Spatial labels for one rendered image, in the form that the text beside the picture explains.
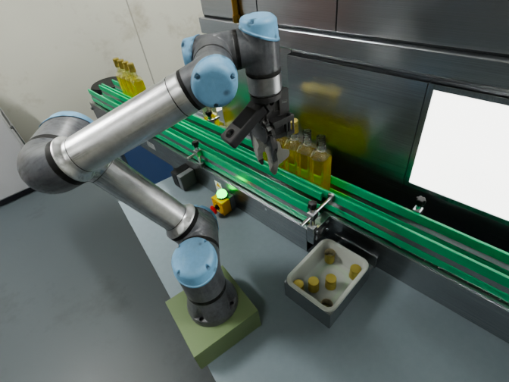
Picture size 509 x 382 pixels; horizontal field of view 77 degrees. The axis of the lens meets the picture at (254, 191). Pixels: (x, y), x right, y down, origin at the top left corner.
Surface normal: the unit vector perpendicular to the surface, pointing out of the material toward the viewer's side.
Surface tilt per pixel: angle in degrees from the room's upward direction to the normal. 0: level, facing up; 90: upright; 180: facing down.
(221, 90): 88
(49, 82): 90
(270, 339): 0
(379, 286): 0
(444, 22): 90
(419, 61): 90
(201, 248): 6
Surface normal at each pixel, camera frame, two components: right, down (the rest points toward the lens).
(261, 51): 0.14, 0.65
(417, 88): -0.69, 0.54
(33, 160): -0.41, -0.18
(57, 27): 0.57, 0.50
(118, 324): -0.11, -0.74
